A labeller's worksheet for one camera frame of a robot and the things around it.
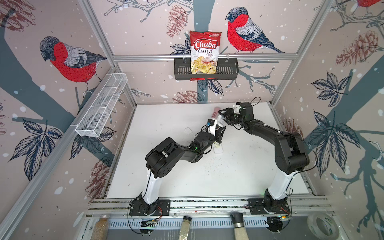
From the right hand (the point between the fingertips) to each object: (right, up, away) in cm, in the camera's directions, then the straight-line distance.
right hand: (217, 115), depth 93 cm
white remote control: (+1, -3, -2) cm, 4 cm away
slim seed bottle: (-18, -51, -27) cm, 60 cm away
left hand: (+4, -7, -9) cm, 12 cm away
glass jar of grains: (-56, -51, -27) cm, 80 cm away
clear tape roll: (+48, -53, -23) cm, 75 cm away
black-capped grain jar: (+6, -52, -27) cm, 59 cm away
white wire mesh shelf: (-65, +19, -2) cm, 68 cm away
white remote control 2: (+1, -21, +2) cm, 21 cm away
